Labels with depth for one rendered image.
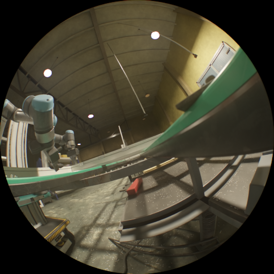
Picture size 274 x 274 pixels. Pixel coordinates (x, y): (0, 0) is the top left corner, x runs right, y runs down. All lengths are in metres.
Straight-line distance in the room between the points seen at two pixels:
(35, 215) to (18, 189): 1.27
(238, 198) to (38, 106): 0.67
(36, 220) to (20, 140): 1.03
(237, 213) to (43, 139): 0.64
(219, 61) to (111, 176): 6.68
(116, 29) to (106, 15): 1.42
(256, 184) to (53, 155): 0.60
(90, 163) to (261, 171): 0.83
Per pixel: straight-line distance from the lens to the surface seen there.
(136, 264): 0.97
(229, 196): 0.38
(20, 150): 1.55
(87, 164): 0.72
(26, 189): 0.27
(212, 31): 7.24
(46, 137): 0.39
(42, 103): 0.34
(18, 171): 0.58
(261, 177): 0.26
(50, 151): 0.42
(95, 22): 5.45
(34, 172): 0.61
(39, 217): 1.51
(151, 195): 0.58
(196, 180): 0.39
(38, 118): 0.36
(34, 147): 0.42
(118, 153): 0.62
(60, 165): 0.57
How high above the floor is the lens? 0.85
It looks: 12 degrees up
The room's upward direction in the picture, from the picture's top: 21 degrees counter-clockwise
